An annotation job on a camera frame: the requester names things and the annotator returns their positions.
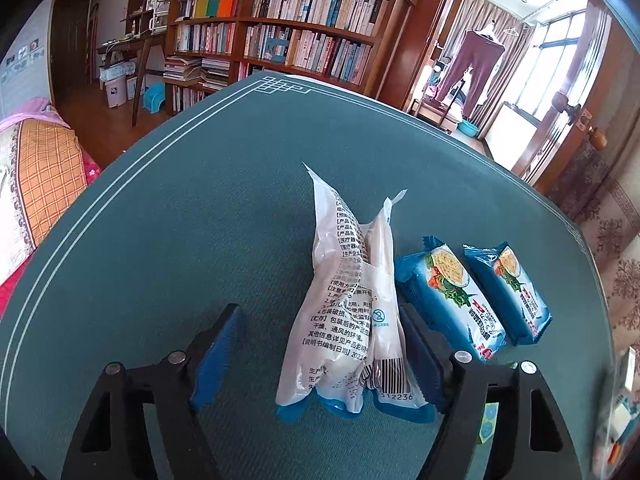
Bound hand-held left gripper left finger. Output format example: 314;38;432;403
60;303;247;480

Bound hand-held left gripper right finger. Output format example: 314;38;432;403
399;302;586;480

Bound blue cracker packet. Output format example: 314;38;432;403
395;235;507;363
461;241;553;347

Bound white and blue plastic packet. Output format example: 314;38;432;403
275;161;437;423

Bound clear plastic container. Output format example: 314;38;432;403
592;345;638;478

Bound green packet with blue dots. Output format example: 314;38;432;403
477;400;501;443

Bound teal table cloth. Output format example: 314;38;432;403
0;71;621;480

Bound patterned brown curtain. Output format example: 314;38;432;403
550;140;640;341

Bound plaid bed blanket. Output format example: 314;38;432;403
0;97;103;316

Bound blue plastic stool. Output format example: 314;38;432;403
142;85;166;113

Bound pink waste bin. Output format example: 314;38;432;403
104;77;126;108

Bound stack of books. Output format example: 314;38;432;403
162;55;233;92

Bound mauve hanging pants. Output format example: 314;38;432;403
434;29;507;117

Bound wooden side desk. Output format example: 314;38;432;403
96;35;168;128

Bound wooden bookshelf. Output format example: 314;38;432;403
165;0;416;111

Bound small wooden rack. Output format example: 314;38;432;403
122;0;168;36

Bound rows of books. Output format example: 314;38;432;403
172;0;391;111

